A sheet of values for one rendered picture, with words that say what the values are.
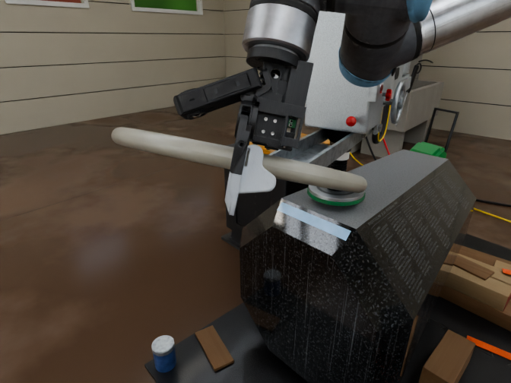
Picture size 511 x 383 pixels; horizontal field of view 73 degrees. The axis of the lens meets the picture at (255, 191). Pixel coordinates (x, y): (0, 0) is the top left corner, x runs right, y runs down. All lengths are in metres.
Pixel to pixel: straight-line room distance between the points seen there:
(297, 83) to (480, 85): 6.04
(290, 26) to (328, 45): 0.73
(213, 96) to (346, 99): 0.77
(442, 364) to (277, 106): 1.55
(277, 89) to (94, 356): 1.74
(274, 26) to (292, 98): 0.09
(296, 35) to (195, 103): 0.15
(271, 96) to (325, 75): 0.73
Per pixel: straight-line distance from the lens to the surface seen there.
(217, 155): 0.45
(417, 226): 1.51
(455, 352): 1.90
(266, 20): 0.45
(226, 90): 0.45
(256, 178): 0.43
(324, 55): 1.18
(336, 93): 1.17
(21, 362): 2.14
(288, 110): 0.44
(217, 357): 1.81
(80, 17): 7.24
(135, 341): 2.00
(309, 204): 1.33
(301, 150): 1.09
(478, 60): 6.45
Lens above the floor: 1.41
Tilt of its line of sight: 24 degrees down
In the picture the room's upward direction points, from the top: straight up
